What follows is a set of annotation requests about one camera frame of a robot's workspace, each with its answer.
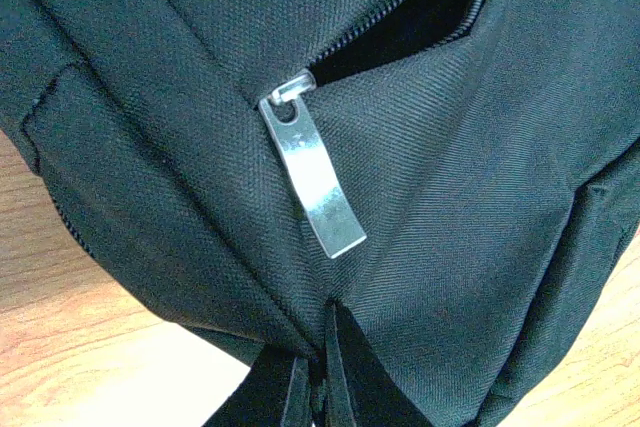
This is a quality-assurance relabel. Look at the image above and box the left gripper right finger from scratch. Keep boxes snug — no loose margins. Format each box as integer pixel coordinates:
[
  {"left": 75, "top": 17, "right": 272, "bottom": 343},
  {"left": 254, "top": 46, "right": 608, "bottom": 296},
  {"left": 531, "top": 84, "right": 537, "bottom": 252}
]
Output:
[{"left": 325, "top": 302, "right": 430, "bottom": 427}]

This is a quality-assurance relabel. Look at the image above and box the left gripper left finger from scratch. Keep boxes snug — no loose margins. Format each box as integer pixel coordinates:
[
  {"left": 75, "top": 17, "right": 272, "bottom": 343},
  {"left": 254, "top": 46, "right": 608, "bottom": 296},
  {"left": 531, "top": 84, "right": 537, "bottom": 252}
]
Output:
[{"left": 204, "top": 346, "right": 311, "bottom": 427}]

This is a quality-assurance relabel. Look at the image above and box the black student backpack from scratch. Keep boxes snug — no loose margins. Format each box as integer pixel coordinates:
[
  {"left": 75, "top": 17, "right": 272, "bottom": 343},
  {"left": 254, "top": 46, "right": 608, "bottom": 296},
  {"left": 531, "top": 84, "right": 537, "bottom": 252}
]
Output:
[{"left": 1, "top": 0, "right": 639, "bottom": 426}]

